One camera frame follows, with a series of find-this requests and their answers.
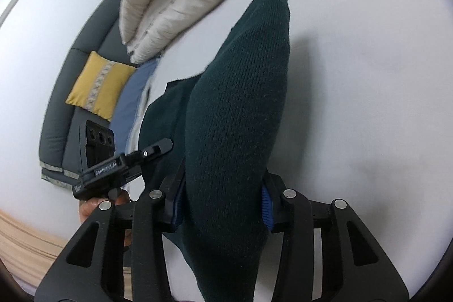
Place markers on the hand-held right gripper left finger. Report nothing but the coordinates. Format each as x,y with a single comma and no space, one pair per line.
176,208

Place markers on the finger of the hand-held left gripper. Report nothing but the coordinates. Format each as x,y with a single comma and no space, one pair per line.
135,170
152,148

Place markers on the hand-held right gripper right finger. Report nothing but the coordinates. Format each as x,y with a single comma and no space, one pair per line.
267,213

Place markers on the dark green knit sweater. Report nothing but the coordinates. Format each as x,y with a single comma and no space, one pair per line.
233,132

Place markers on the person's left hand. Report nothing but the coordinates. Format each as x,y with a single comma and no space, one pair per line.
88,208

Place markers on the blue pillowcase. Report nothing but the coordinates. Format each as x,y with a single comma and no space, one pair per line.
131,104

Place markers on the grey sofa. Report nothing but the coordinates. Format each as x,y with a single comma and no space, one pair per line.
63,118

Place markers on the yellow pillow with patterned band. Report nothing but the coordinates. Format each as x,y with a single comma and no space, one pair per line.
97,86

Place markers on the white bed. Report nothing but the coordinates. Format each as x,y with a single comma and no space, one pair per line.
354,75

